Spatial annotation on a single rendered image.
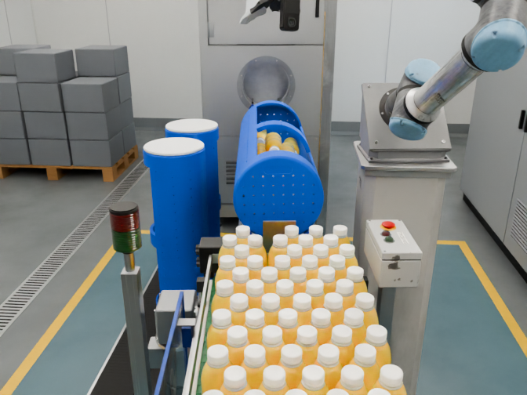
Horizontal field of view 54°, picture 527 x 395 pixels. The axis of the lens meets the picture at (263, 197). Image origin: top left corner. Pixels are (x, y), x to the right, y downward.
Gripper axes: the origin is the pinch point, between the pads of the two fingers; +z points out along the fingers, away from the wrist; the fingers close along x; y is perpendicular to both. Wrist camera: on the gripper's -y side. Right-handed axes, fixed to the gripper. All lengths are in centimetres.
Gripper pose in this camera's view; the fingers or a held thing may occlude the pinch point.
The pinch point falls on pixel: (265, 29)
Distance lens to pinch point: 150.7
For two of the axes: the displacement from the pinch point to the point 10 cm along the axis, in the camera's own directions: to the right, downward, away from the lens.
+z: -4.0, 3.4, 8.5
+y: -1.7, -9.4, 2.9
